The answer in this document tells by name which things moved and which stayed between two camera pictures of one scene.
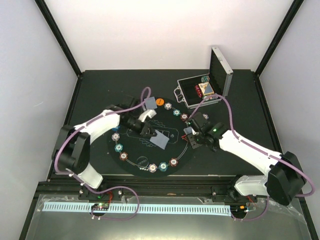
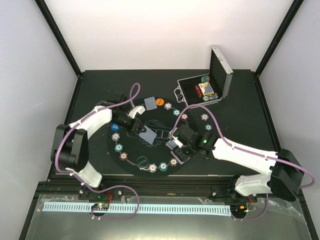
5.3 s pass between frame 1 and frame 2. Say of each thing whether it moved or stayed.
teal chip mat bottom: stayed
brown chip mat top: stayed
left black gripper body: moved
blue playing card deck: moved
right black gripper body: moved
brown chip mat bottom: stayed
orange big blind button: stayed
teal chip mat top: stayed
